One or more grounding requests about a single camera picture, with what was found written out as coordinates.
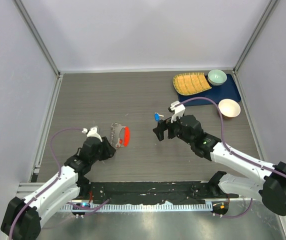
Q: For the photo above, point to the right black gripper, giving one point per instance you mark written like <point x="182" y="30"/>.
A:
<point x="163" y="125"/>

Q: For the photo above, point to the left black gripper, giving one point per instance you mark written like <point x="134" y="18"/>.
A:
<point x="108" y="150"/>

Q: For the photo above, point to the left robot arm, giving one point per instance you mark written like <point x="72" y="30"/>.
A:
<point x="25" y="217"/>

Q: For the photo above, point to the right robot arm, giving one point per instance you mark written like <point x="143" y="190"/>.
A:
<point x="262" y="181"/>

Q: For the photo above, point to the blue tagged key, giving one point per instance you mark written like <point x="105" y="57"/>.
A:
<point x="157" y="116"/>

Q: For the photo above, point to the yellow woven bamboo plate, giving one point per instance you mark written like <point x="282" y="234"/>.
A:
<point x="187" y="84"/>

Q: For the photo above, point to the brown white bowl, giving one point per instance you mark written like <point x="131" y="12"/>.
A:
<point x="229" y="108"/>

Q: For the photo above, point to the light green bowl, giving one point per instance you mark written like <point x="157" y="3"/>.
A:
<point x="216" y="77"/>

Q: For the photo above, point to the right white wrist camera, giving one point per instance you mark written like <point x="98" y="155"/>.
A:
<point x="177" y="109"/>

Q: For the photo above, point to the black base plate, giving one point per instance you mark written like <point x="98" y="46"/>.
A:
<point x="153" y="193"/>

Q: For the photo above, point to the white slotted cable duct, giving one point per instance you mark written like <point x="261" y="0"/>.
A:
<point x="122" y="208"/>

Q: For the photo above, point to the right aluminium frame post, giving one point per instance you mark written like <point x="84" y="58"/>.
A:
<point x="272" y="4"/>

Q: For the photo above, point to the aluminium frame post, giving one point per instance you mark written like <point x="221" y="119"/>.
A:
<point x="35" y="33"/>
<point x="272" y="4"/>

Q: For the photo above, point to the left aluminium frame post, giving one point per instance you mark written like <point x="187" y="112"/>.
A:
<point x="35" y="33"/>

